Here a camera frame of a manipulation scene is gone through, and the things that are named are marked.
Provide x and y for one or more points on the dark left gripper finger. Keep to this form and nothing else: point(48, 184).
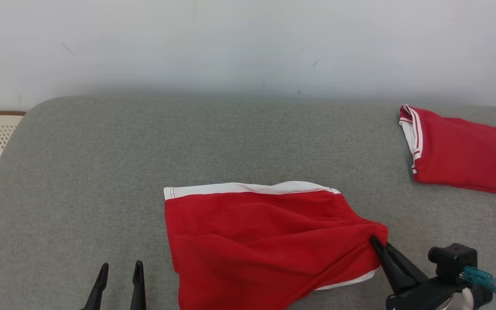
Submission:
point(97, 288)
point(138, 288)

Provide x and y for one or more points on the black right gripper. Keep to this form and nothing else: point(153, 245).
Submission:
point(420, 297)

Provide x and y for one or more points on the red shorts with white stripe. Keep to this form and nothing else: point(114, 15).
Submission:
point(252, 245)

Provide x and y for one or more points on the red white basketball jersey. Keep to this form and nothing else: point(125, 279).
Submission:
point(467, 150)

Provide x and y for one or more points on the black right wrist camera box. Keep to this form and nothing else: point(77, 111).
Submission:
point(452, 260)

